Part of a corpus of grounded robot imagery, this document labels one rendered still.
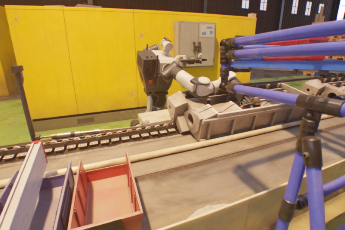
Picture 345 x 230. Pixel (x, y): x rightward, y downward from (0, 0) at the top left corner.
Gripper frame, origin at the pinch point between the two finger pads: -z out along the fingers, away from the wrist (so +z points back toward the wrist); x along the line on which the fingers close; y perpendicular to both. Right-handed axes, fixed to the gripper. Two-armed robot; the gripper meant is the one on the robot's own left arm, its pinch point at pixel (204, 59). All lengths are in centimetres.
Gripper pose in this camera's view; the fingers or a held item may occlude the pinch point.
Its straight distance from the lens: 211.4
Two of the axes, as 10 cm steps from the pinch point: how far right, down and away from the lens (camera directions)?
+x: -0.5, 5.8, -8.1
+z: -10.0, 0.4, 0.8
